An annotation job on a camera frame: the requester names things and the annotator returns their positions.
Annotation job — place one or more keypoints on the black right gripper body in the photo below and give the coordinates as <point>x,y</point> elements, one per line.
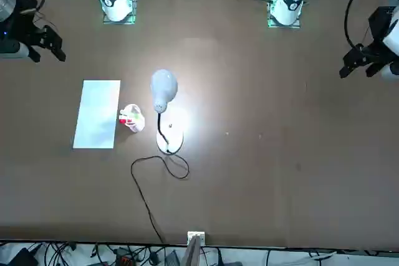
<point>26,13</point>

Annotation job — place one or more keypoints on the white paper sheet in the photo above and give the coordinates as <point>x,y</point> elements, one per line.
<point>96,116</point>

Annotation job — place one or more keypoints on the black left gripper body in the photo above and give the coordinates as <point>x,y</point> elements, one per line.
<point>380,23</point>

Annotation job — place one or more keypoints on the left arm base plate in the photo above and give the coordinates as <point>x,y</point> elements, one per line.
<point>270,4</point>

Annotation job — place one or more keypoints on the black power adapter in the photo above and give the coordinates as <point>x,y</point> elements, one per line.
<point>22,256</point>

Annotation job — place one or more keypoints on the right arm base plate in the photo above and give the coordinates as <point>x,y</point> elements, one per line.
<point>132,1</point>

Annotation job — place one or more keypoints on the aluminium camera post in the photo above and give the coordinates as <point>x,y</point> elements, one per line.
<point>194,248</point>

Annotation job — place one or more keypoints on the clear plastic pen cup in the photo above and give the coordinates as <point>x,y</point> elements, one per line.
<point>137,124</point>

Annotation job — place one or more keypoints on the white desk lamp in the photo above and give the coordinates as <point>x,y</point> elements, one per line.
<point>163,87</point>

